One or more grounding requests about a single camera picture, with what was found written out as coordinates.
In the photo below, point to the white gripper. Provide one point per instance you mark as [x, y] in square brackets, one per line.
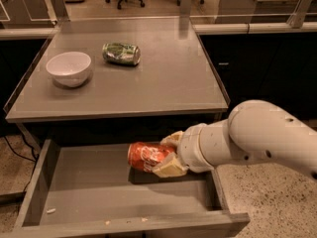
[188, 148]

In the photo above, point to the red coke can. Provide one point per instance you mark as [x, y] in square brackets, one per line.
[144, 156]

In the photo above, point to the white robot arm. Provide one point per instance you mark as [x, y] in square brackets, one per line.
[255, 132]

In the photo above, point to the grey open top drawer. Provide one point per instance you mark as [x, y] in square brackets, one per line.
[96, 194]

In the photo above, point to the green soda can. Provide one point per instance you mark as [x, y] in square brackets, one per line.
[121, 53]

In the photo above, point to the grey cabinet table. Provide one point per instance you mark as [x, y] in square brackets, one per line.
[172, 87]

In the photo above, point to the white ceramic bowl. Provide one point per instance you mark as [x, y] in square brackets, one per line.
[70, 69]

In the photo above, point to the dark counter cabinet right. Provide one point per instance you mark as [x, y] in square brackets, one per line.
[278, 68]

